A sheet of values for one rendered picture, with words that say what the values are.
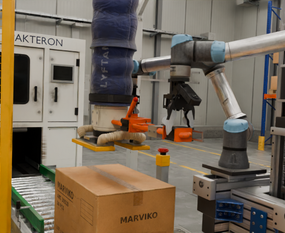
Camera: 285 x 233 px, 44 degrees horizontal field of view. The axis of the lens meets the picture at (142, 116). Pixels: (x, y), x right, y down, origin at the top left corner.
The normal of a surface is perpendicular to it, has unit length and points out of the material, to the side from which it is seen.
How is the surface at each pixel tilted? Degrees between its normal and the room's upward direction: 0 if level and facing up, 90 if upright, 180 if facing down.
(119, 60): 70
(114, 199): 90
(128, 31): 99
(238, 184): 90
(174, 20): 90
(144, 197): 90
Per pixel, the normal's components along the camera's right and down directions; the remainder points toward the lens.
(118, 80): 0.33, -0.21
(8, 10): -0.10, 0.05
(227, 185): 0.47, 0.07
